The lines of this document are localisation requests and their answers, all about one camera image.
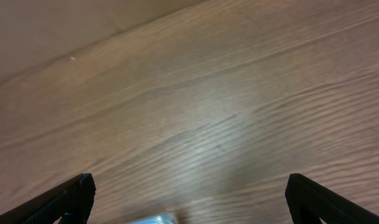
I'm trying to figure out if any clear plastic container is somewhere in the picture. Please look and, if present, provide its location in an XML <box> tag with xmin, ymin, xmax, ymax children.
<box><xmin>127</xmin><ymin>212</ymin><xmax>179</xmax><ymax>224</ymax></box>

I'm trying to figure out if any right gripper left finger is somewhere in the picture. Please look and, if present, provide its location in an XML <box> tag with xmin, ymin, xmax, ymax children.
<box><xmin>0</xmin><ymin>173</ymin><xmax>96</xmax><ymax>224</ymax></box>

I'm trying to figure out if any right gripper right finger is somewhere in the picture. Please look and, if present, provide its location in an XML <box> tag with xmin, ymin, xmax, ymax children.
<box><xmin>285</xmin><ymin>173</ymin><xmax>379</xmax><ymax>224</ymax></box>

